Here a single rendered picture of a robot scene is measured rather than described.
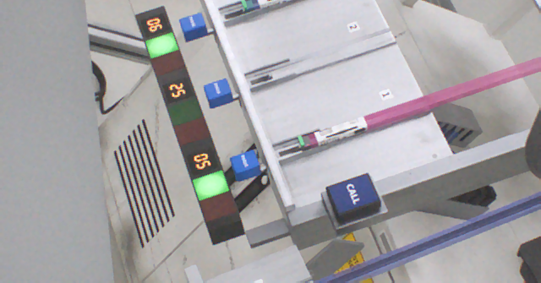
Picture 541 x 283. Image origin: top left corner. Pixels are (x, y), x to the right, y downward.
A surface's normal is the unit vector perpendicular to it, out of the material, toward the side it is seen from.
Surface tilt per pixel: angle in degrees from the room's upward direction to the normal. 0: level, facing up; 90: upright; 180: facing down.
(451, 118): 0
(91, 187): 0
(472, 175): 90
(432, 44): 0
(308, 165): 46
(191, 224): 90
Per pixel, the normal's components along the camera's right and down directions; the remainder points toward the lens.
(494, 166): 0.31, 0.78
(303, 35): -0.11, -0.54
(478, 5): -0.73, -0.17
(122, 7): 0.60, -0.60
